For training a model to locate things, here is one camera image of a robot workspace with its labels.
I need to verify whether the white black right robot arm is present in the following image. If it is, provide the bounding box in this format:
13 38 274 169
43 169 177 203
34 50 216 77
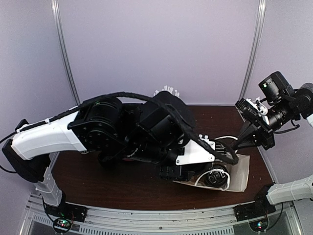
231 71 313 216

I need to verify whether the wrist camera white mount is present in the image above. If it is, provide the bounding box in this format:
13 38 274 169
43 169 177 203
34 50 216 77
175 140 216 165
235 97 269 125

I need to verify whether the brown paper bag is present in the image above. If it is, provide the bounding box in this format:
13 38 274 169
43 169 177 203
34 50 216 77
174 154 250 192

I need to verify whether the aluminium front rail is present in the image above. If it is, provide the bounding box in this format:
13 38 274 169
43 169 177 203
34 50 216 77
24 193 298 235

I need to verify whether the bundle of white wrapped straws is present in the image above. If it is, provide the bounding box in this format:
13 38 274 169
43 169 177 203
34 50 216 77
153 85 180 97

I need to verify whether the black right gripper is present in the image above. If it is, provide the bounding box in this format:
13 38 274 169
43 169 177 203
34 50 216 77
231 95 295 150

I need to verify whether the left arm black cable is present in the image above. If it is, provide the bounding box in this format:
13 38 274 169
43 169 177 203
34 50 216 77
0 91 240 172

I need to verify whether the right aluminium wall post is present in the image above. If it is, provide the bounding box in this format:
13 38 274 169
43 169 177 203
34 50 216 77
239 0 267 99

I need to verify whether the aluminium wall post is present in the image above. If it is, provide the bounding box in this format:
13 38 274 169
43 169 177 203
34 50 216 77
51 0 80 105
239 0 267 99

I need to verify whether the left aluminium wall post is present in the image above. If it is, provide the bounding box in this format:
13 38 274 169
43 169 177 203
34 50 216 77
51 0 80 105

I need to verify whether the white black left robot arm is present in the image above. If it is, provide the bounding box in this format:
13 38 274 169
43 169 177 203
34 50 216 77
1 91 215 217

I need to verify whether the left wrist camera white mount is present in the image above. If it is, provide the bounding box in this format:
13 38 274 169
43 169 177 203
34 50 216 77
175 140 216 165

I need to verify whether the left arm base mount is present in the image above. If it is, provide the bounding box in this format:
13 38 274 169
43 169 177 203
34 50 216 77
42 198 88 235

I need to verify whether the stack of black lids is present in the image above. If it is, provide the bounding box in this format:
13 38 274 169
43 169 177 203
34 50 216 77
97 152 116 169

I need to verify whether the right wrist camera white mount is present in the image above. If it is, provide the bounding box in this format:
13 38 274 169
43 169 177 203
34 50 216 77
235 97 269 125

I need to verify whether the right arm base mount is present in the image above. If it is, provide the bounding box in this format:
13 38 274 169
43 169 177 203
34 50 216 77
233 195 276 234

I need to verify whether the black white paper cup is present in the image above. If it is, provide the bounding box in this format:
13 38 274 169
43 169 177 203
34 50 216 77
204 165 228 188

